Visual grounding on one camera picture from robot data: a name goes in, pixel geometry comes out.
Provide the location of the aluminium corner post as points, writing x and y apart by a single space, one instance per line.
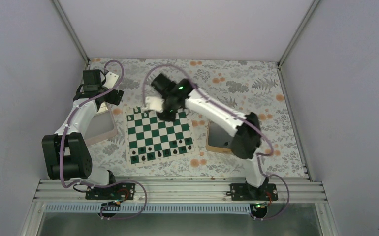
314 4
67 24

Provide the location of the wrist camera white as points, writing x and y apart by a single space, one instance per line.
152 103
110 79

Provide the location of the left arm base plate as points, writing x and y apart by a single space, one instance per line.
123 191

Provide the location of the floral patterned table mat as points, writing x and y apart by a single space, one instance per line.
244 86

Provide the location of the aluminium corner post left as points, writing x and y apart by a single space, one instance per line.
67 24

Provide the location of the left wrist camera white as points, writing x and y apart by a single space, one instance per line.
110 79

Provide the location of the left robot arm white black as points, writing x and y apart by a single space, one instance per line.
65 152

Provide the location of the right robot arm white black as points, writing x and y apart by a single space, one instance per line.
243 128

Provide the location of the gold metal tray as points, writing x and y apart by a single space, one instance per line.
218 140

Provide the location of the aluminium rail frame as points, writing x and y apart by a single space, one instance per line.
180 195

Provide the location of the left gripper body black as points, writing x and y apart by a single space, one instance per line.
111 99

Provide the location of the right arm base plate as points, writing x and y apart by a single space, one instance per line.
246 192

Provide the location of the green white chess board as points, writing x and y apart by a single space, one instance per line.
150 135

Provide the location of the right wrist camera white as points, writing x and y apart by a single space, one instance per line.
152 103

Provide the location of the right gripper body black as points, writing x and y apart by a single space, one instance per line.
172 116

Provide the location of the aluminium corner post right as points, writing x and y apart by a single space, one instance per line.
314 4

